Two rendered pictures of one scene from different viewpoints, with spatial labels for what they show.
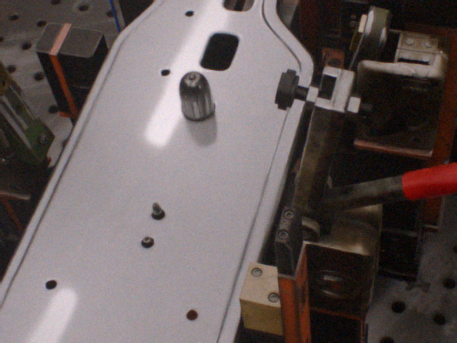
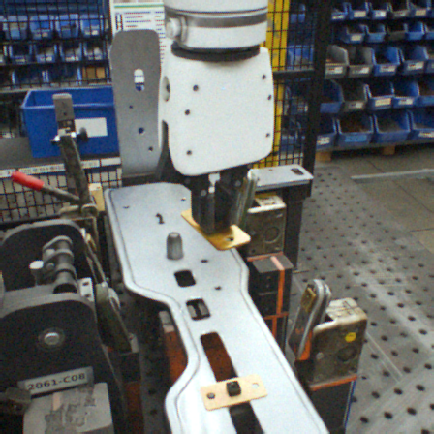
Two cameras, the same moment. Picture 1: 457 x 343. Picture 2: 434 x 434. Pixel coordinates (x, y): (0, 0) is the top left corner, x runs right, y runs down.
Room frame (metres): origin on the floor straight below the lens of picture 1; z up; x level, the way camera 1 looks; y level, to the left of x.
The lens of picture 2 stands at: (1.19, -0.43, 1.51)
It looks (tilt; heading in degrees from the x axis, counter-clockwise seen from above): 30 degrees down; 139
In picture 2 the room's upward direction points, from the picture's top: straight up
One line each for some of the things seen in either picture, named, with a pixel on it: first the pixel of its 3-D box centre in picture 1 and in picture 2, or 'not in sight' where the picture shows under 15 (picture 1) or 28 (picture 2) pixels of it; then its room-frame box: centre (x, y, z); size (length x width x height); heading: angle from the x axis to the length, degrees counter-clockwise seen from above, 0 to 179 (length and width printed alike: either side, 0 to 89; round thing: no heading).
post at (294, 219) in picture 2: not in sight; (291, 224); (0.45, 0.48, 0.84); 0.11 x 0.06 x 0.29; 66
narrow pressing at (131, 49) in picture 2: not in sight; (139, 106); (0.21, 0.19, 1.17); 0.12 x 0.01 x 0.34; 66
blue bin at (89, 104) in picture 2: not in sight; (89, 119); (0.01, 0.16, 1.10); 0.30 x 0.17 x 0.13; 60
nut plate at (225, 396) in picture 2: not in sight; (233, 388); (0.87, -0.12, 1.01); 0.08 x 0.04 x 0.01; 66
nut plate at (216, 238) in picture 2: not in sight; (214, 222); (0.86, -0.14, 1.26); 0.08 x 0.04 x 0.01; 170
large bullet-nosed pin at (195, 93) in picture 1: (196, 97); (174, 246); (0.56, 0.02, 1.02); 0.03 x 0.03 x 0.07
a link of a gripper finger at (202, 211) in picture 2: not in sight; (193, 201); (0.85, -0.17, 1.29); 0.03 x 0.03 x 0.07; 80
